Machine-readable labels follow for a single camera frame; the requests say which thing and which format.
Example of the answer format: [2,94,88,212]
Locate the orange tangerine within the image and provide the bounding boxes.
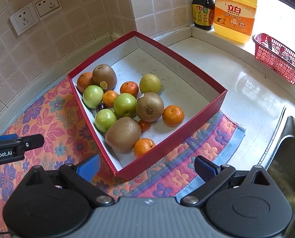
[120,81,139,97]
[102,90,119,107]
[134,138,156,158]
[77,72,94,94]
[138,120,151,132]
[162,105,185,127]

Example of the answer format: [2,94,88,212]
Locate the red cardboard box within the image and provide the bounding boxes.
[68,31,227,180]

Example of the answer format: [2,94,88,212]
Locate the green apple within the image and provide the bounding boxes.
[113,93,137,118]
[139,74,162,94]
[82,85,104,109]
[94,108,117,133]

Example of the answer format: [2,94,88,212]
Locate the dark soy sauce bottle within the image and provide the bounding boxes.
[192,0,215,31]

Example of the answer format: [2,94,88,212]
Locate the yellow detergent bottle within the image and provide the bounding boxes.
[213,0,258,44]

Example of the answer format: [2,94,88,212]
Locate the floral cloth mat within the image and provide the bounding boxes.
[0,79,245,237]

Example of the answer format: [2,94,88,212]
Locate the white wall socket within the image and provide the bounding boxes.
[9,2,39,36]
[33,0,61,21]

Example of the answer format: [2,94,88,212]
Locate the steel sink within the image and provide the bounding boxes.
[267,116,295,237]

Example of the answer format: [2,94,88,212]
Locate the red plastic basket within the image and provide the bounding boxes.
[252,33,295,85]

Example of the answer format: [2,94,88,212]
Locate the dark small fruit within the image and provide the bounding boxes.
[95,103,107,113]

